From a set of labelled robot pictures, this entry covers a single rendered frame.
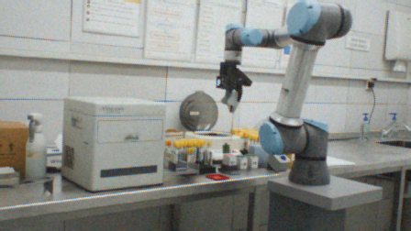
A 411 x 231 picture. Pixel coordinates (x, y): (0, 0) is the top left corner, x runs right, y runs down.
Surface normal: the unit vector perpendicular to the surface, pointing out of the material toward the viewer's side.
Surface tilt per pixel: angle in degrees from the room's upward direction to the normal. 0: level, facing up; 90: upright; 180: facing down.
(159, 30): 95
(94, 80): 90
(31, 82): 90
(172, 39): 93
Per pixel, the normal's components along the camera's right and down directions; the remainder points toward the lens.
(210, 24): 0.60, 0.16
